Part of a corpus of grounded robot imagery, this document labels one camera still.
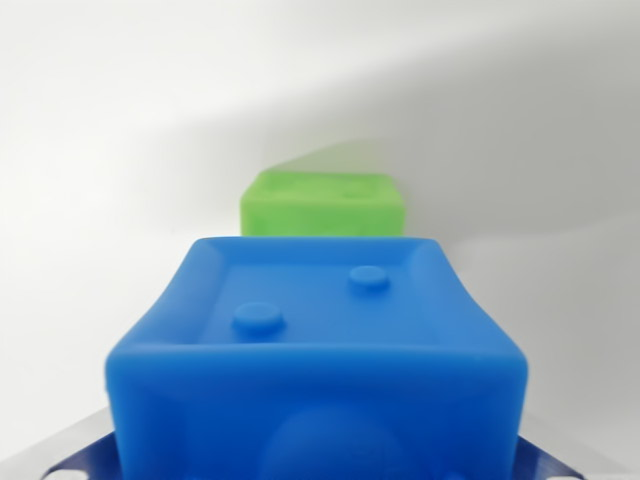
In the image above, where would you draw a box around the blue plastic cube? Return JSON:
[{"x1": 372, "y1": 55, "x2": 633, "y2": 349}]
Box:
[{"x1": 103, "y1": 236, "x2": 529, "y2": 480}]

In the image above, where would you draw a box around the gripper right finger with silver black pad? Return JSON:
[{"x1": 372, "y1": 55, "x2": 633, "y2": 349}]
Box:
[{"x1": 510, "y1": 433, "x2": 587, "y2": 480}]

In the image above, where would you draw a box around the gripper left finger with silver black pad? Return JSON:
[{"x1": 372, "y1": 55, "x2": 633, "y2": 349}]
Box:
[{"x1": 35, "y1": 402, "x2": 122, "y2": 480}]

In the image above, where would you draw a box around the green plastic cube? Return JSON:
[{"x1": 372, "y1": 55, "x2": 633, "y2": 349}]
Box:
[{"x1": 240, "y1": 169, "x2": 407, "y2": 239}]

